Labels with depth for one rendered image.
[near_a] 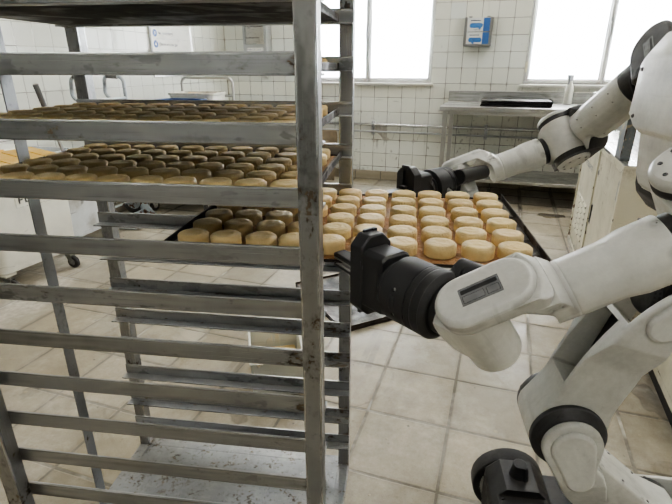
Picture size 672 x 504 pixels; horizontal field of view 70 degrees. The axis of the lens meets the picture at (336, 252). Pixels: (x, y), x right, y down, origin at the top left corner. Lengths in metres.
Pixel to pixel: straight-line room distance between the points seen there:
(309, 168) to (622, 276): 0.38
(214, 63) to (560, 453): 0.90
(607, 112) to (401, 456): 1.21
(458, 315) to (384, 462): 1.27
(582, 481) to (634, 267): 0.65
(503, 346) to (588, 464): 0.56
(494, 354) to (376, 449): 1.25
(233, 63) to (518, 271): 0.44
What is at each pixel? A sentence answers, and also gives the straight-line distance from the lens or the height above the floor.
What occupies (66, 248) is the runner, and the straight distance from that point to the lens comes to 0.89.
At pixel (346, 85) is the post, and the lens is 1.09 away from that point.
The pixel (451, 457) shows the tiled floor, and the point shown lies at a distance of 1.81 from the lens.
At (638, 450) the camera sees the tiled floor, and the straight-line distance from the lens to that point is 2.07.
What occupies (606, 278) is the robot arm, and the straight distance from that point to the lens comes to 0.55.
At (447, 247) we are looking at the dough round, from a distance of 0.75.
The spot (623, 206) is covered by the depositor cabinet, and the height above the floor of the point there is 0.67.
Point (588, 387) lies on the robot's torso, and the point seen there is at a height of 0.66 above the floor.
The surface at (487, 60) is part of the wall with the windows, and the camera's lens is 5.37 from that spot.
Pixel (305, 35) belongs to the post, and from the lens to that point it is 0.64.
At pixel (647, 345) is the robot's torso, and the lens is 1.01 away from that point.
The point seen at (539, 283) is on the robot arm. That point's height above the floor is 1.02.
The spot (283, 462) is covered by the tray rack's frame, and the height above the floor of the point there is 0.15.
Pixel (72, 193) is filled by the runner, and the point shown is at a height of 1.05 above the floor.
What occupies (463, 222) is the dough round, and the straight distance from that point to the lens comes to 0.87.
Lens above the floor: 1.23
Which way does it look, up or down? 21 degrees down
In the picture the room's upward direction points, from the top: straight up
